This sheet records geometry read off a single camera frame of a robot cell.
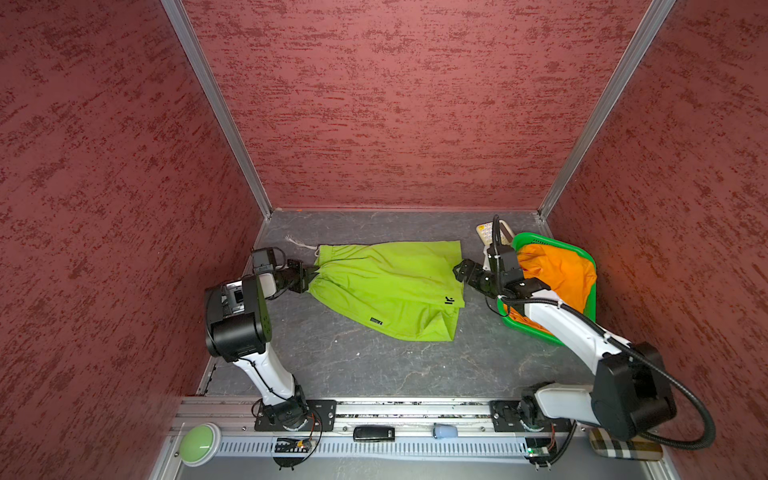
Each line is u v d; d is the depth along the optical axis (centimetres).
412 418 76
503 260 65
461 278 79
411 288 97
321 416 75
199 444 69
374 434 71
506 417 73
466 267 79
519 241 102
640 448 67
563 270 92
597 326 47
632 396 41
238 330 50
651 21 72
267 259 79
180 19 71
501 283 65
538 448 71
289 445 72
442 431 69
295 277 87
